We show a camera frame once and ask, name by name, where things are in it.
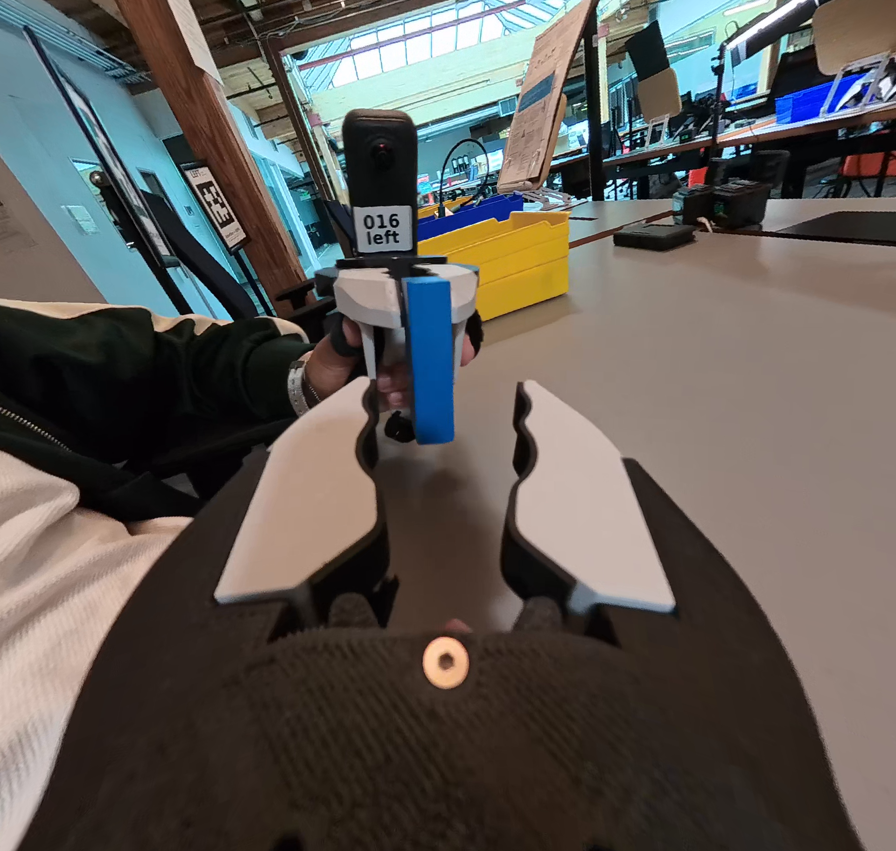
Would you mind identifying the black cable loop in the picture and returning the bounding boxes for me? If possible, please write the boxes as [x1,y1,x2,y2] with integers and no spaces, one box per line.
[440,139,491,218]

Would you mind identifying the person's left forearm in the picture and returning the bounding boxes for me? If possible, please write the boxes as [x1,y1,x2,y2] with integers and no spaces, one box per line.
[0,301,312,516]

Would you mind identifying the white light bar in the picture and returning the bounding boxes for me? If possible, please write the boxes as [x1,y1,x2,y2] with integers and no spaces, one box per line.
[721,0,820,50]

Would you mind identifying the blue storage bins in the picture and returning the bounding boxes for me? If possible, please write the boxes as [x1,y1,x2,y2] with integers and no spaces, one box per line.
[773,70,876,126]

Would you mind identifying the white paper notice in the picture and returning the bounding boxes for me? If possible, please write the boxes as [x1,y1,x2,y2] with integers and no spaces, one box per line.
[150,0,225,85]

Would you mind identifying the framed marker sign on stand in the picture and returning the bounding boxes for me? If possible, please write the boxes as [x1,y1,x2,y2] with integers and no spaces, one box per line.
[181,160,275,316]
[24,25,193,316]

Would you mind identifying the cardboard panel on stand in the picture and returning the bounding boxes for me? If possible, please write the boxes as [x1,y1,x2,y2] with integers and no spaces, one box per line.
[497,0,602,209]

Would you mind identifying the grey desk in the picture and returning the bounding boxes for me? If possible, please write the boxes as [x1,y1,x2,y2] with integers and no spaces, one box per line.
[371,196,896,851]

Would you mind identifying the blue plastic bin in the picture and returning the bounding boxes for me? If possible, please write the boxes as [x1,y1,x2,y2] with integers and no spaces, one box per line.
[418,192,526,239]

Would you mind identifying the long wooden workbench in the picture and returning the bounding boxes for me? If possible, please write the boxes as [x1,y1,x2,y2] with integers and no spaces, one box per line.
[553,98,896,201]

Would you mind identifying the black pole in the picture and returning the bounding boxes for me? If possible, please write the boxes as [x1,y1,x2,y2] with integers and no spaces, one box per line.
[580,0,610,201]

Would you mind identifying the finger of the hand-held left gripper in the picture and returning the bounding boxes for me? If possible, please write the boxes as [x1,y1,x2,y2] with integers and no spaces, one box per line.
[332,269,408,330]
[448,266,483,370]

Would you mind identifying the silver wristwatch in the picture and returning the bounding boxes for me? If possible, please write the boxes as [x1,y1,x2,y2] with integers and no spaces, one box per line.
[287,354,323,418]

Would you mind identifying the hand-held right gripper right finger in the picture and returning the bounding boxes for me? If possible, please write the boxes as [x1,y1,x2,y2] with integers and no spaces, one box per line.
[500,380,678,617]

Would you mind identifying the black desk mat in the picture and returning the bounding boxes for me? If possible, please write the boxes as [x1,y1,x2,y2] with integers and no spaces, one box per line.
[773,210,896,246]

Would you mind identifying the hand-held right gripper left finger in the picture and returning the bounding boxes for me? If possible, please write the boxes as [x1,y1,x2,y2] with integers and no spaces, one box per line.
[213,377,390,607]

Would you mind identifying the orange chair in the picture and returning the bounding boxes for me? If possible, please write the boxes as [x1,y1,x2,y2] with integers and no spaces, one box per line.
[836,151,896,197]

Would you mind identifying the blue rectangular block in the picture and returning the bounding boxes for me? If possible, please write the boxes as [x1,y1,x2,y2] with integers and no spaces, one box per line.
[405,279,456,445]

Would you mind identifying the wooden support post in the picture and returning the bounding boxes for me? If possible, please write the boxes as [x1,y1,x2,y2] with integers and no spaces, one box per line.
[91,0,309,299]

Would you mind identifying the person's left hand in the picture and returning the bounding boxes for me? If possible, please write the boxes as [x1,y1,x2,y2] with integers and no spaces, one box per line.
[308,319,478,411]

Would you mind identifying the yellow plastic bin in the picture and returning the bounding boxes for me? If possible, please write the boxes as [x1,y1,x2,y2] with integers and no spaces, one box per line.
[418,210,571,321]

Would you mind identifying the wood backed black board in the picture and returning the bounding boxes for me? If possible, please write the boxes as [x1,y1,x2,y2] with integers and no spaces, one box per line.
[801,0,896,75]
[623,20,683,120]

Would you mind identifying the black flat device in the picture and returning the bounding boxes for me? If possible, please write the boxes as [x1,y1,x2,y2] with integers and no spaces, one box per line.
[613,223,697,250]

